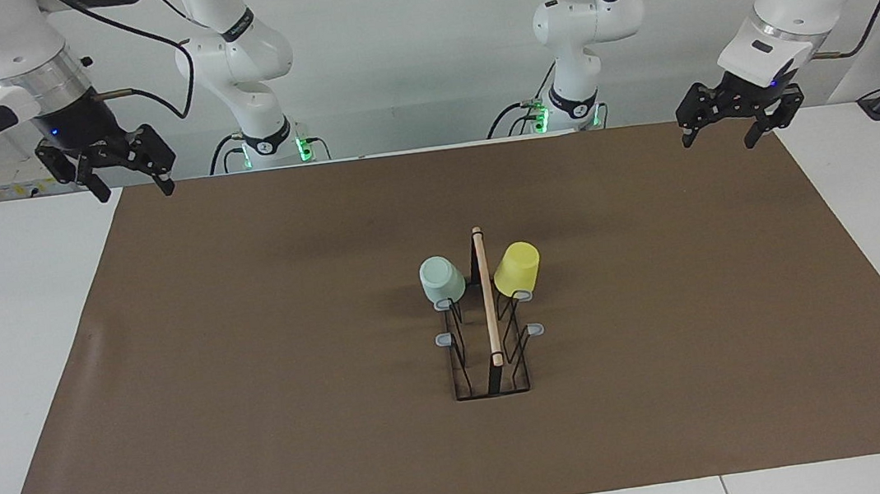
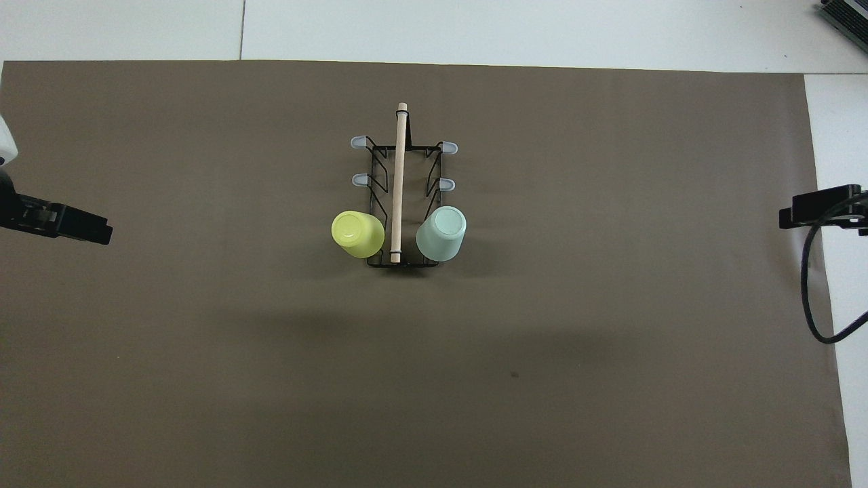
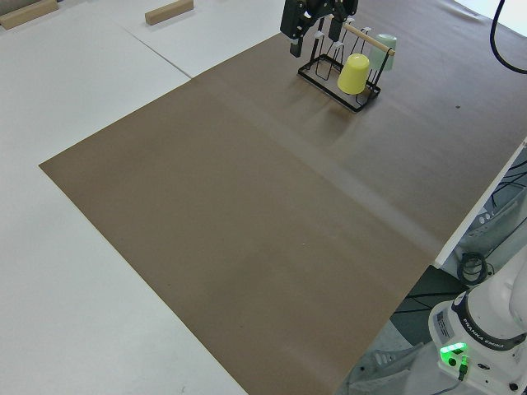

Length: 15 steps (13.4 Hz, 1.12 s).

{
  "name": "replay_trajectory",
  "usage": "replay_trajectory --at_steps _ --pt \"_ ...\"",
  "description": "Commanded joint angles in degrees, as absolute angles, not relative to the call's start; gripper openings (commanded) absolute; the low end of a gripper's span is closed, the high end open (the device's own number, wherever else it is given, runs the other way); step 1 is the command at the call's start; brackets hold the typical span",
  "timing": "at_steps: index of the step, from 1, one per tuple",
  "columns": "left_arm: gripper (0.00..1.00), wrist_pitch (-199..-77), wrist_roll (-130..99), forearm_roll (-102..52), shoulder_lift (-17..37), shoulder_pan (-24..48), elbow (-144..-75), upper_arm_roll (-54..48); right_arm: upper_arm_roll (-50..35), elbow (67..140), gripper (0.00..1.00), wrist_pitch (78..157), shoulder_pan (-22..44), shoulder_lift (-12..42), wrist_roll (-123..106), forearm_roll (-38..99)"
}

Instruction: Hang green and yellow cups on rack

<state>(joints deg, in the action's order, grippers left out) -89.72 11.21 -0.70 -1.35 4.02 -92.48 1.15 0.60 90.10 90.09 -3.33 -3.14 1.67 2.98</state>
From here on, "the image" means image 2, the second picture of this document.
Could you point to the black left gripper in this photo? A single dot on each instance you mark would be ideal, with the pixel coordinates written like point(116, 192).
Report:
point(7, 203)

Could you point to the yellow cup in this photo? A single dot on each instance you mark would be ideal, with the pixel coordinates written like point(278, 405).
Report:
point(356, 234)

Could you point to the pale green cup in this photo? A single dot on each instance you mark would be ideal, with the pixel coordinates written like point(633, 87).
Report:
point(442, 234)

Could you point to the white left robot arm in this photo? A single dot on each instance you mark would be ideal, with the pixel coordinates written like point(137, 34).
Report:
point(5, 142)

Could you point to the brown table mat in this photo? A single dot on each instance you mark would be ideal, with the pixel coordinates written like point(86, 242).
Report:
point(203, 373)

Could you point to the dark grey device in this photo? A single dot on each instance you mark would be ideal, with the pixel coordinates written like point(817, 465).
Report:
point(847, 13)

